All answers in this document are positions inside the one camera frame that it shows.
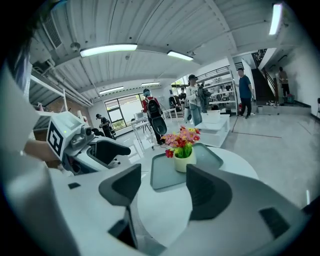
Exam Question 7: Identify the white storage box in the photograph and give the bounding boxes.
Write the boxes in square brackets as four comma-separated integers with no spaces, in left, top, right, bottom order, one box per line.
[200,109,221,124]

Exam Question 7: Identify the large window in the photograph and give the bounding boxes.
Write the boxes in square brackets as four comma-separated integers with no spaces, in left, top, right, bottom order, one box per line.
[104,93,151,136]

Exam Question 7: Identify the black backpack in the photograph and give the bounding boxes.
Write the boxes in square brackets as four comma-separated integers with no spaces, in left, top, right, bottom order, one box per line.
[146,97,163,120]

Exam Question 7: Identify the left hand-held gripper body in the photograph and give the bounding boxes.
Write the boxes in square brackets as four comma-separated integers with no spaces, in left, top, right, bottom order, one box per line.
[46,111,99,176]

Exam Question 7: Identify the black staircase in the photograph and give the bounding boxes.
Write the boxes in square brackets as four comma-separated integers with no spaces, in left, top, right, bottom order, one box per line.
[250,48,279,103]

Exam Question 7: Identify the grey rectangular tray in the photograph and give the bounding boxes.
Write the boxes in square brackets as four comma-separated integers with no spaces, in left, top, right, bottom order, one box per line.
[149,142,224,193]

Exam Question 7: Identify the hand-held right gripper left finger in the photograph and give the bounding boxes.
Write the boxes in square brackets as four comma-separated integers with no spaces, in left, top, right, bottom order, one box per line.
[98,163,142,207]

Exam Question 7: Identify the white metal shelf rack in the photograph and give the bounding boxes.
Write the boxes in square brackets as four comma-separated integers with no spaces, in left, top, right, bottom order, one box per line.
[199,65,239,116]

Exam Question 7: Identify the ceiling air conditioner vent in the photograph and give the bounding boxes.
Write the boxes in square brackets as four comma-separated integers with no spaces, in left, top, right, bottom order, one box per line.
[41,11,64,50]

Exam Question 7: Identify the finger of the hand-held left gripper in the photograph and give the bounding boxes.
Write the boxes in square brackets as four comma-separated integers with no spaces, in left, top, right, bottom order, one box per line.
[75,150,121,173]
[93,139,132,166]

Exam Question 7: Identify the potted flower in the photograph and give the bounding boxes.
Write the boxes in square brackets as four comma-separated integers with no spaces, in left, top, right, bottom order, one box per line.
[160,125,202,174]

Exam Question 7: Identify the white desk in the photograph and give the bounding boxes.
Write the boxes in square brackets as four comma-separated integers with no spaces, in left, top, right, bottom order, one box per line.
[130,116,156,152]

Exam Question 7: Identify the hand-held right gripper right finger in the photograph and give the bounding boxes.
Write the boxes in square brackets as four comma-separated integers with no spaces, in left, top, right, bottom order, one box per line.
[185,163,234,222]

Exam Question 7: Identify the person's left forearm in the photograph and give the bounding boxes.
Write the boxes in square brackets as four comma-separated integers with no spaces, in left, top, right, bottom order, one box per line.
[24,138,61,162]

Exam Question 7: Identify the white low cabinet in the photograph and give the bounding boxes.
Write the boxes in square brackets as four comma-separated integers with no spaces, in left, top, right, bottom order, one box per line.
[196,113,231,148]

